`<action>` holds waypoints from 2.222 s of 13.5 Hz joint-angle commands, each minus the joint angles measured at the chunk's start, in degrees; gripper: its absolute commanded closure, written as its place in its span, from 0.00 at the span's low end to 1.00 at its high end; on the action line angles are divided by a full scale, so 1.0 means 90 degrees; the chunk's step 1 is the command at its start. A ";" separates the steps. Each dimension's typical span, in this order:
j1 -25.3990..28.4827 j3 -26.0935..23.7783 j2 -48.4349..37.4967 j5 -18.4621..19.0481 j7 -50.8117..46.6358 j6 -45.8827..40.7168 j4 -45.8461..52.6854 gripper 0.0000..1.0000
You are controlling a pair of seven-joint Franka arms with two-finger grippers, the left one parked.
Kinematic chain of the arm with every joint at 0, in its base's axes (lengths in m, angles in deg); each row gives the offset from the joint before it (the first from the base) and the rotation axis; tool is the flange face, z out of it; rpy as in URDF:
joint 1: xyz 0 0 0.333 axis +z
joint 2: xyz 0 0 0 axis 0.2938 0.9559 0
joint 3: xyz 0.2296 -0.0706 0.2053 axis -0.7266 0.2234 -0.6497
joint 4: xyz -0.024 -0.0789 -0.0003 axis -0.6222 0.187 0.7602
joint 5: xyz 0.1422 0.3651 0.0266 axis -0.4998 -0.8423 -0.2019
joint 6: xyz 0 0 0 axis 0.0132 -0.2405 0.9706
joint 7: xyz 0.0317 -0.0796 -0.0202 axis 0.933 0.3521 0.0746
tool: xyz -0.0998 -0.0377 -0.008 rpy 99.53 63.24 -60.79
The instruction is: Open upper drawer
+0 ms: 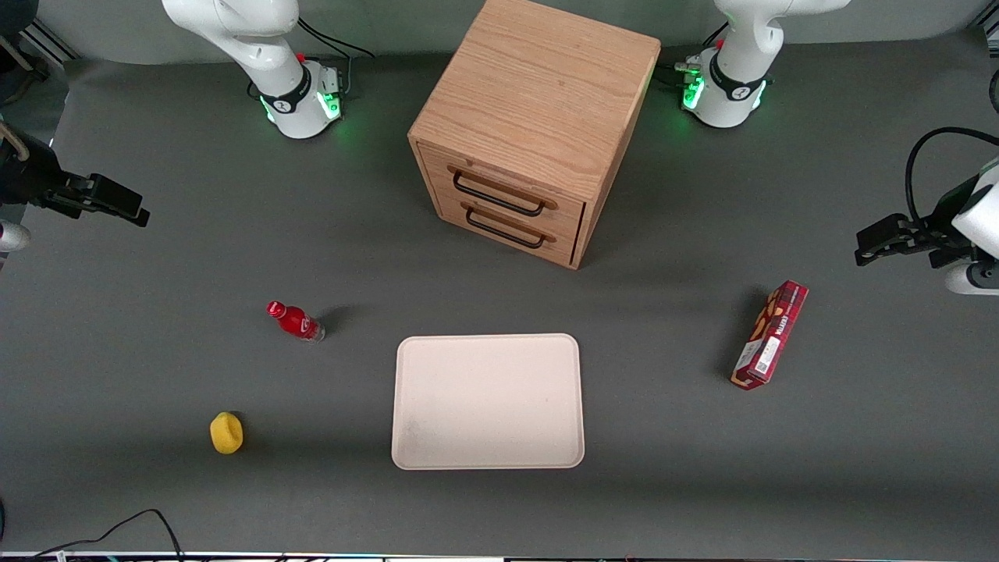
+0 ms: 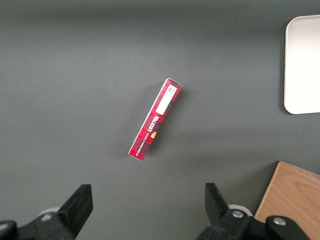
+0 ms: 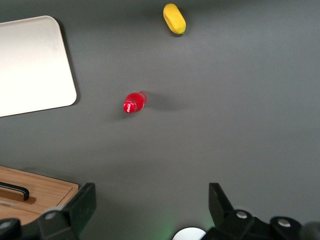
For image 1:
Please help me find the wooden drawer cabinet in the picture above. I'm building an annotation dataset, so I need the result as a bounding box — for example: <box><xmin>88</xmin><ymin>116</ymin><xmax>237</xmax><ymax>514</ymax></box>
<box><xmin>407</xmin><ymin>0</ymin><xmax>663</xmax><ymax>271</ymax></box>

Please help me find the black cable at table edge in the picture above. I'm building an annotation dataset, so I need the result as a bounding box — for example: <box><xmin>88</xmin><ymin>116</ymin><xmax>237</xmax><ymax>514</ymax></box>
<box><xmin>0</xmin><ymin>508</ymin><xmax>185</xmax><ymax>562</ymax></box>

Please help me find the red snack box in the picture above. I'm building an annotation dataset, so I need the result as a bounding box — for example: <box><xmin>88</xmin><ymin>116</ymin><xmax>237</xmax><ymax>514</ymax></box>
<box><xmin>730</xmin><ymin>279</ymin><xmax>810</xmax><ymax>392</ymax></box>

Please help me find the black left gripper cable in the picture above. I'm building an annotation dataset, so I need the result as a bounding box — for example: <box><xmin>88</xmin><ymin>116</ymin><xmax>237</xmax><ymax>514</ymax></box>
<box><xmin>904</xmin><ymin>126</ymin><xmax>999</xmax><ymax>229</ymax></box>

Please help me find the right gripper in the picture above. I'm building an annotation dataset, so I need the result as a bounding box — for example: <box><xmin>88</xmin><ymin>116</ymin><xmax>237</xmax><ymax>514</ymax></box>
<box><xmin>0</xmin><ymin>131</ymin><xmax>151</xmax><ymax>229</ymax></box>

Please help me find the beige rectangular tray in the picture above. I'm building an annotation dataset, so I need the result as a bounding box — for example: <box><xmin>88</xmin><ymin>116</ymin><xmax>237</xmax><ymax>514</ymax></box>
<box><xmin>390</xmin><ymin>333</ymin><xmax>586</xmax><ymax>471</ymax></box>

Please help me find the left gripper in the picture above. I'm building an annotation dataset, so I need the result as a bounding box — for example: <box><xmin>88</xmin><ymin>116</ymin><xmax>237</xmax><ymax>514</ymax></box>
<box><xmin>855</xmin><ymin>158</ymin><xmax>999</xmax><ymax>268</ymax></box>

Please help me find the black metal drawer handle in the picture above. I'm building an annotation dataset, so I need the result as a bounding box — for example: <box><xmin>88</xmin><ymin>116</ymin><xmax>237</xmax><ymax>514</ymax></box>
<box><xmin>460</xmin><ymin>201</ymin><xmax>557</xmax><ymax>251</ymax></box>
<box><xmin>448</xmin><ymin>165</ymin><xmax>560</xmax><ymax>219</ymax></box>

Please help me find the wooden drawer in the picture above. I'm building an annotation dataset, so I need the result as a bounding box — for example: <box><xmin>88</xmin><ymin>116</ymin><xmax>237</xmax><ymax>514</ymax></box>
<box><xmin>418</xmin><ymin>143</ymin><xmax>587</xmax><ymax>237</ymax></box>
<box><xmin>432</xmin><ymin>190</ymin><xmax>583</xmax><ymax>267</ymax></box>

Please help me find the small red bottle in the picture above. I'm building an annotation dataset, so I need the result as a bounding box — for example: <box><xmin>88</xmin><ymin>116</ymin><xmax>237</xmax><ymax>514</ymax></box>
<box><xmin>266</xmin><ymin>301</ymin><xmax>327</xmax><ymax>343</ymax></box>

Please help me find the aluminium frame profile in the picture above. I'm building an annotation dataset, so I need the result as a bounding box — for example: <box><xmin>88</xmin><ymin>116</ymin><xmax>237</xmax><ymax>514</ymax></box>
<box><xmin>20</xmin><ymin>19</ymin><xmax>80</xmax><ymax>69</ymax></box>

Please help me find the black right arm base cable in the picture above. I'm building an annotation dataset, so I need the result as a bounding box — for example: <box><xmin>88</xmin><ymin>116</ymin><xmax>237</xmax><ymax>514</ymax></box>
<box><xmin>297</xmin><ymin>17</ymin><xmax>376</xmax><ymax>62</ymax></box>

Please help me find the yellow lemon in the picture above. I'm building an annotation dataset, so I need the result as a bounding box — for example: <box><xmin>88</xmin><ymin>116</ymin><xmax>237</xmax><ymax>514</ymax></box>
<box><xmin>209</xmin><ymin>411</ymin><xmax>245</xmax><ymax>456</ymax></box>

